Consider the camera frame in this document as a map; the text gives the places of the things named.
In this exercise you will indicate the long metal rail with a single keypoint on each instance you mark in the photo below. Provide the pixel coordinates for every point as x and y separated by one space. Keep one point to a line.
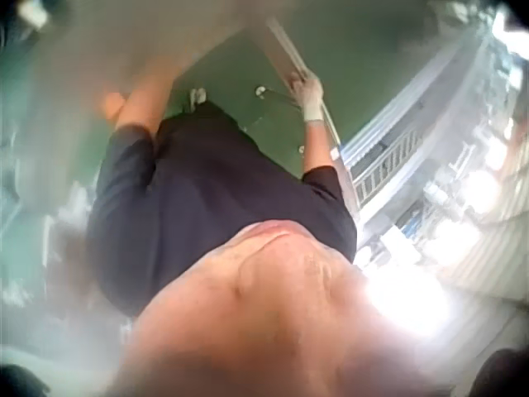
289 45

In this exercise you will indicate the person's right hand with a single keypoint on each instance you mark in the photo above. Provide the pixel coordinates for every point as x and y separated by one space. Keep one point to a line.
311 99

